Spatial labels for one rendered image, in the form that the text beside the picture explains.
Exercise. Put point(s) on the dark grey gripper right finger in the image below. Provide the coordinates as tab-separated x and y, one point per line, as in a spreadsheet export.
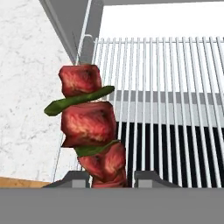
145	180

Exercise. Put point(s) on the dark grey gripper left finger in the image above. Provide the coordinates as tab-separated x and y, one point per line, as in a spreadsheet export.
76	180

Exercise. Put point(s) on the meat and pepper kebab skewer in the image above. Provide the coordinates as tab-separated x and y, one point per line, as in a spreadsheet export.
87	124

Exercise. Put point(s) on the wooden cutting board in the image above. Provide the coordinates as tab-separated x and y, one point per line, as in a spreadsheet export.
20	183

